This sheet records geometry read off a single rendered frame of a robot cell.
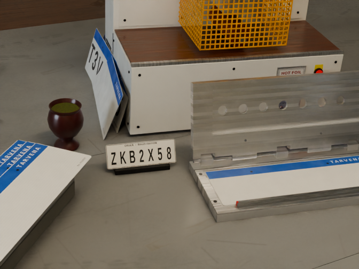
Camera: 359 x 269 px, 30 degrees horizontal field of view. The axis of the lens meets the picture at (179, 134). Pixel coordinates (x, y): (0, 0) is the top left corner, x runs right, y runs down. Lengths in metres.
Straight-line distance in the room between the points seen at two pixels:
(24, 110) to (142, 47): 0.36
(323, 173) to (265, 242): 0.28
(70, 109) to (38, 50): 0.60
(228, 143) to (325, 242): 0.32
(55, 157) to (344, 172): 0.65
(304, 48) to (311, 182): 0.39
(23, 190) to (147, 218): 0.27
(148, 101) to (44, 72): 0.47
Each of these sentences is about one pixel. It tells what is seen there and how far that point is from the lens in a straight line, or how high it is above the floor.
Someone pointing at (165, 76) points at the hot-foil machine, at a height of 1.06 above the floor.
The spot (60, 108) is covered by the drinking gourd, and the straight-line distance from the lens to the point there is 1.58.
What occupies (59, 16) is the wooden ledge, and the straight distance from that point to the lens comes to 2.43.
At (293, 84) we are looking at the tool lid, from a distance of 1.56.
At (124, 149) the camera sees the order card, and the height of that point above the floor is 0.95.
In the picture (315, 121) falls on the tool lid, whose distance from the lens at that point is 1.61.
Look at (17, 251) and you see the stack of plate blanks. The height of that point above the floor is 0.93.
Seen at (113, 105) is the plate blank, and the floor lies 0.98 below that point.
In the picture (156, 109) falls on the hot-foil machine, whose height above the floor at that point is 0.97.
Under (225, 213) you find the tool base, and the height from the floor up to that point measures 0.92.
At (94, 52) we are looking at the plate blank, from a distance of 1.95.
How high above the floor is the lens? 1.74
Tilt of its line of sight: 30 degrees down
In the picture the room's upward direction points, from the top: 4 degrees clockwise
